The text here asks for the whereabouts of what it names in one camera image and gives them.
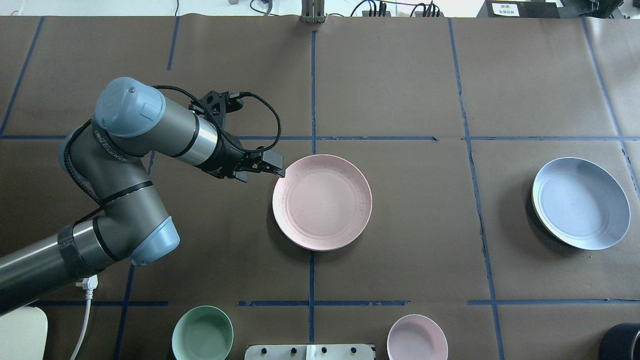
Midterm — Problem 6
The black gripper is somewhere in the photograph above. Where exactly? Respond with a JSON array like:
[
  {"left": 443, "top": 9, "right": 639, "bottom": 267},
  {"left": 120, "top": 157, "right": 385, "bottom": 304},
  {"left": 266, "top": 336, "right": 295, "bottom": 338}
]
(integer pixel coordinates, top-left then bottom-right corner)
[{"left": 202, "top": 132, "right": 286, "bottom": 183}]

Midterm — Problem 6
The pink plate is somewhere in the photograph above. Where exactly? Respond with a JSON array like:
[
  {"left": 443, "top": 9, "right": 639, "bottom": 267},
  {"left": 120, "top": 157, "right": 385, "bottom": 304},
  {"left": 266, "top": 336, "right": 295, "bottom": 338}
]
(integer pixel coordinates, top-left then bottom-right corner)
[{"left": 271, "top": 153, "right": 373, "bottom": 252}]

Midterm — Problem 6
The blue plate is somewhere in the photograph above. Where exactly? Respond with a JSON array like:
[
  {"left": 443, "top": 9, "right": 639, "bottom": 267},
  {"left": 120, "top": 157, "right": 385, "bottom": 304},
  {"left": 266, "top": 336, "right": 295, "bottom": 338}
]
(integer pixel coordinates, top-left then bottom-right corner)
[{"left": 532, "top": 157, "right": 631, "bottom": 251}]

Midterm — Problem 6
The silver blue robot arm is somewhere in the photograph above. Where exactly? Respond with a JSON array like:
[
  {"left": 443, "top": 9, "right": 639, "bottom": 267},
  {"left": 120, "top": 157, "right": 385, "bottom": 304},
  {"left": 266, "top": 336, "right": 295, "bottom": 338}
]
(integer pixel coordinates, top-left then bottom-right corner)
[{"left": 1, "top": 77, "right": 286, "bottom": 315}]

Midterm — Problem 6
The green bowl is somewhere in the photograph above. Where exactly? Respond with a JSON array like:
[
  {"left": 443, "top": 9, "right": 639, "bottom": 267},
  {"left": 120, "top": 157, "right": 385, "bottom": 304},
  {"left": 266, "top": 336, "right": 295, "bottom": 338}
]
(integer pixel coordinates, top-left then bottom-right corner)
[{"left": 171, "top": 305, "right": 234, "bottom": 360}]

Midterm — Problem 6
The pink bowl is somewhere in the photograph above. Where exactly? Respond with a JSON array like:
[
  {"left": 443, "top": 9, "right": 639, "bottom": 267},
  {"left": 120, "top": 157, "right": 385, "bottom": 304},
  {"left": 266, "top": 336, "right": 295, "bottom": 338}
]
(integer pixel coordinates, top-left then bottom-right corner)
[{"left": 386, "top": 314, "right": 449, "bottom": 360}]

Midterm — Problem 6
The black box with label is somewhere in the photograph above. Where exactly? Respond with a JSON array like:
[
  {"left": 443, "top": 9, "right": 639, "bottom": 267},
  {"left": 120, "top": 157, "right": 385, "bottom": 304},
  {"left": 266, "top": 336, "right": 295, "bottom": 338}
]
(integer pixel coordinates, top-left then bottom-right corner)
[{"left": 476, "top": 0, "right": 560, "bottom": 19}]

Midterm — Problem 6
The cream toaster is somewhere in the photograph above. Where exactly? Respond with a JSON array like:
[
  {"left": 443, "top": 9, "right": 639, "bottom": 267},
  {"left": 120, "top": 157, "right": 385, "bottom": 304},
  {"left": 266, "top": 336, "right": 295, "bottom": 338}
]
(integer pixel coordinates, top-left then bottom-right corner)
[{"left": 0, "top": 306, "right": 48, "bottom": 360}]

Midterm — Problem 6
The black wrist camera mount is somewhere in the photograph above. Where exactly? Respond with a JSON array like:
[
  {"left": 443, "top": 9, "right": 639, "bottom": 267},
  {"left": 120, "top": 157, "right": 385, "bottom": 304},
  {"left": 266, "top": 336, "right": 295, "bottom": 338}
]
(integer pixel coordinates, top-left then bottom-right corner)
[{"left": 188, "top": 90, "right": 244, "bottom": 130}]

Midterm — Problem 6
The aluminium frame post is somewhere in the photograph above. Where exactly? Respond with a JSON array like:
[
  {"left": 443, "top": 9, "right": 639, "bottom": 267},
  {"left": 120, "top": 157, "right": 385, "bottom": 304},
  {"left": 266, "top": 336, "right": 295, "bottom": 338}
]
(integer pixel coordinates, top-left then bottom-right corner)
[{"left": 300, "top": 0, "right": 327, "bottom": 24}]

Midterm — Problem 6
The black braided cable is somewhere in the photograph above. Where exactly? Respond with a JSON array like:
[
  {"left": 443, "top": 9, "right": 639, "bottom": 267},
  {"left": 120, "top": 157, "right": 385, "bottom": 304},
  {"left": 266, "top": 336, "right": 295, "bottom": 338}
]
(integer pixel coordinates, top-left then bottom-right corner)
[{"left": 62, "top": 85, "right": 282, "bottom": 216}]

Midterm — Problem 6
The white toaster power cord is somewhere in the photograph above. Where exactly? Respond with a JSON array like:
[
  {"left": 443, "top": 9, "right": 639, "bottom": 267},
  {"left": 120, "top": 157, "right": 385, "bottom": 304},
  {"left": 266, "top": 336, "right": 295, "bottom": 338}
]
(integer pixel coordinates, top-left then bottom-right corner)
[{"left": 69, "top": 274, "right": 99, "bottom": 360}]

